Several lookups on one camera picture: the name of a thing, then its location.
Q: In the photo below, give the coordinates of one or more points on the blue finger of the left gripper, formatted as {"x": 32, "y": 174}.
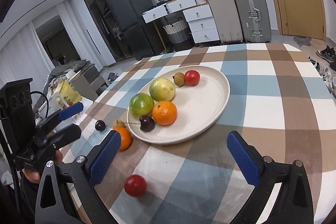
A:
{"x": 65, "y": 136}
{"x": 70, "y": 111}

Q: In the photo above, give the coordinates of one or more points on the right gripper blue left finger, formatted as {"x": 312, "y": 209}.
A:
{"x": 54, "y": 202}

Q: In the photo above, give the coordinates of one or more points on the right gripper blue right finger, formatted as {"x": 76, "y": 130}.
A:
{"x": 293, "y": 203}

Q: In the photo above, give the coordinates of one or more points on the red cherry tomato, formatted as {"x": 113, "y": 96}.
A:
{"x": 135, "y": 186}
{"x": 192, "y": 77}

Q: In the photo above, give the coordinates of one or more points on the dark cherry with stem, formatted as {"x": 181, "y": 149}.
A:
{"x": 144, "y": 124}

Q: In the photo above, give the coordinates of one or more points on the person's left hand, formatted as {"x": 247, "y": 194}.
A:
{"x": 34, "y": 176}

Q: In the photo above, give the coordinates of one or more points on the yellow snack bag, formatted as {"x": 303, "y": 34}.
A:
{"x": 64, "y": 95}

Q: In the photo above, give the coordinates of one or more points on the dark cherry without stem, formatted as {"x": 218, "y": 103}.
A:
{"x": 100, "y": 126}

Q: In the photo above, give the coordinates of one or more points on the brown longan on table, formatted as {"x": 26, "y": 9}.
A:
{"x": 118, "y": 123}

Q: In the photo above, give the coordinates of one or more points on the orange mandarin on table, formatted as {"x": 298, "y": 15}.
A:
{"x": 126, "y": 138}

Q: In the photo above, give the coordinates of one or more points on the green passion fruit front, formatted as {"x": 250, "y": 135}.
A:
{"x": 141, "y": 104}

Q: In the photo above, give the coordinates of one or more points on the orange mandarin on plate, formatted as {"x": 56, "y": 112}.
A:
{"x": 164, "y": 113}

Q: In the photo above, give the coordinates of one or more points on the yellow-green passion fruit back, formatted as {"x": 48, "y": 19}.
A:
{"x": 162, "y": 90}

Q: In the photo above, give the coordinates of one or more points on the black refrigerator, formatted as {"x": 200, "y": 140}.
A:
{"x": 137, "y": 36}

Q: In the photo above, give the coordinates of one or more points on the brown longan on plate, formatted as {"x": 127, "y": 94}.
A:
{"x": 179, "y": 79}

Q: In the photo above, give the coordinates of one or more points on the cream round plate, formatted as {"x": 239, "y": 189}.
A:
{"x": 198, "y": 107}

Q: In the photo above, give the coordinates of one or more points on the woven laundry basket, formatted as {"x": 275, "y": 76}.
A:
{"x": 179, "y": 34}

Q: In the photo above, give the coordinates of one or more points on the white drawer desk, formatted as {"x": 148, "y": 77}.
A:
{"x": 196, "y": 13}

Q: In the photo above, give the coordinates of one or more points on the silver suitcase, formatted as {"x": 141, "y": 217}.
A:
{"x": 254, "y": 19}

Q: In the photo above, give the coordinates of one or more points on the beige suitcase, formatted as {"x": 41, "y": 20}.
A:
{"x": 227, "y": 20}

